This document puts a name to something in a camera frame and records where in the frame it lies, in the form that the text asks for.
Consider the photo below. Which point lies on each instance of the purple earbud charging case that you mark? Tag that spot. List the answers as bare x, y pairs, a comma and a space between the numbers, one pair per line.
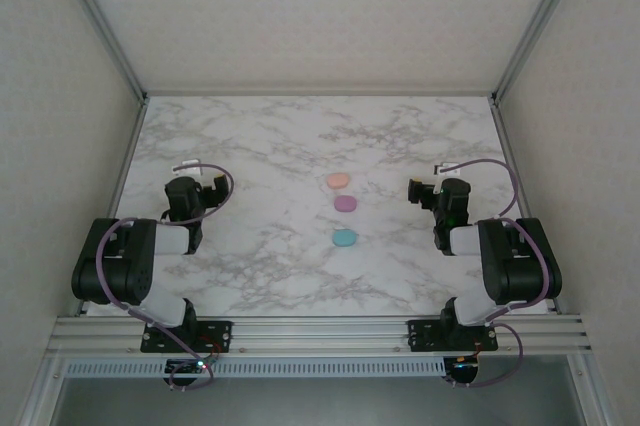
345, 203

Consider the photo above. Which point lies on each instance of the pink earbud charging case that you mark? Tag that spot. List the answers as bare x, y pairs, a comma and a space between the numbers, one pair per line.
338, 180

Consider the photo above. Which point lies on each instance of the blue earbud charging case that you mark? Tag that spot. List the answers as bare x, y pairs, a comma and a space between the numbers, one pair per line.
344, 238

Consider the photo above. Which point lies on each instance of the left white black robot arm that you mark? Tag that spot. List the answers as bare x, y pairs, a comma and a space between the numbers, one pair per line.
120, 266

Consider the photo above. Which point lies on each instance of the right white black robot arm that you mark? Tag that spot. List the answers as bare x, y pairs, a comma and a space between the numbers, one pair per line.
520, 266

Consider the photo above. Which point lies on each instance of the small black controller board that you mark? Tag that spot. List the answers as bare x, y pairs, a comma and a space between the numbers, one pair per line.
186, 367
462, 364

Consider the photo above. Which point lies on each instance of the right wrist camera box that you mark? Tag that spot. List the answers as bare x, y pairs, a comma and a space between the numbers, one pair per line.
450, 169

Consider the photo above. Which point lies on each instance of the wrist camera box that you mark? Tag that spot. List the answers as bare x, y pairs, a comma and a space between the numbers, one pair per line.
186, 164
450, 169

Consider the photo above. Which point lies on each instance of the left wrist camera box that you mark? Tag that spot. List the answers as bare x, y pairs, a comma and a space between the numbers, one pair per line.
186, 164

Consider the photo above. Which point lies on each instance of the grooved aluminium base rail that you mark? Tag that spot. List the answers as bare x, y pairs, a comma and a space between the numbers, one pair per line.
320, 333

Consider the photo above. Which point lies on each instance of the aluminium frame post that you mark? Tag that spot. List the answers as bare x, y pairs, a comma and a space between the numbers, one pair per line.
539, 21
102, 21

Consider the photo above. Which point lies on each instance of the aluminium lower frame bar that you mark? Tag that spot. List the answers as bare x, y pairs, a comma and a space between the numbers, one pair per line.
46, 391
592, 391

